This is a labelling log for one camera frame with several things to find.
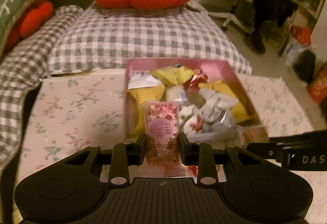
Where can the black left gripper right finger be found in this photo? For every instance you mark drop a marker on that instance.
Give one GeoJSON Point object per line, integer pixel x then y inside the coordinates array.
{"type": "Point", "coordinates": [200, 155]}

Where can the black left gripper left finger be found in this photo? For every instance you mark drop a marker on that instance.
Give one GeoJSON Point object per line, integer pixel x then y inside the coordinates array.
{"type": "Point", "coordinates": [124, 155]}

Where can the white nut snack packet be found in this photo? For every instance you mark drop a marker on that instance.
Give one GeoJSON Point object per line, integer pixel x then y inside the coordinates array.
{"type": "Point", "coordinates": [211, 125]}

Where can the white printed snack packet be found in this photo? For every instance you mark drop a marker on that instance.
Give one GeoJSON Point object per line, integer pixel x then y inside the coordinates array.
{"type": "Point", "coordinates": [216, 104]}

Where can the pink floral snack packet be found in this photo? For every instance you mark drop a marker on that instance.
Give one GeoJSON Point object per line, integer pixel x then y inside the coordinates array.
{"type": "Point", "coordinates": [162, 158]}

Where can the dark yellow pastry packet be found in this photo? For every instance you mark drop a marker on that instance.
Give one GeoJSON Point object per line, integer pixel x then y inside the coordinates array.
{"type": "Point", "coordinates": [142, 96]}

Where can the red white candy packet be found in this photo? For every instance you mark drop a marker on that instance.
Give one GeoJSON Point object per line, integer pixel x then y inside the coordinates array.
{"type": "Point", "coordinates": [198, 77]}

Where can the clear wafer biscuit packet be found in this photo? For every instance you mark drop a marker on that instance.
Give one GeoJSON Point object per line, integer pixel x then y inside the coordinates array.
{"type": "Point", "coordinates": [254, 134]}

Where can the clear white snack packet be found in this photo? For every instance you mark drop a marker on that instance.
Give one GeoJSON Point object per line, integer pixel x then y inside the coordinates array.
{"type": "Point", "coordinates": [175, 94]}

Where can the white monkey logo packet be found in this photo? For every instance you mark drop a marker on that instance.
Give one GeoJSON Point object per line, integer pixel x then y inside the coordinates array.
{"type": "Point", "coordinates": [142, 79]}

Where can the yellow snack packet blue label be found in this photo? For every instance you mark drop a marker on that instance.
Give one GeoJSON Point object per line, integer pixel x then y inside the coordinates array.
{"type": "Point", "coordinates": [173, 75]}

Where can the floral tablecloth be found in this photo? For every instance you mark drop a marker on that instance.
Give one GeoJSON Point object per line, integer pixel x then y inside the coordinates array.
{"type": "Point", "coordinates": [74, 112]}

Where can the white paper bag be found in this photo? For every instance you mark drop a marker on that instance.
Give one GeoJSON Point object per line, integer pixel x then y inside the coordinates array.
{"type": "Point", "coordinates": [292, 52]}

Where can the red gift bag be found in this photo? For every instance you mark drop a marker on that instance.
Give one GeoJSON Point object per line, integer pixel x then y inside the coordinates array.
{"type": "Point", "coordinates": [301, 34]}

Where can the grey checked quilt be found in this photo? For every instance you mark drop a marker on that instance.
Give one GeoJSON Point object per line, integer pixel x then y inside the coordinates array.
{"type": "Point", "coordinates": [78, 40]}

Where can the small red pumpkin cushion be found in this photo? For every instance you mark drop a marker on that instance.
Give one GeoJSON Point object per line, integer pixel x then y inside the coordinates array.
{"type": "Point", "coordinates": [31, 20]}

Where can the green snowflake pillow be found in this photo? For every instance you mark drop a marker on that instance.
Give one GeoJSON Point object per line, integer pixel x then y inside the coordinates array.
{"type": "Point", "coordinates": [11, 11]}

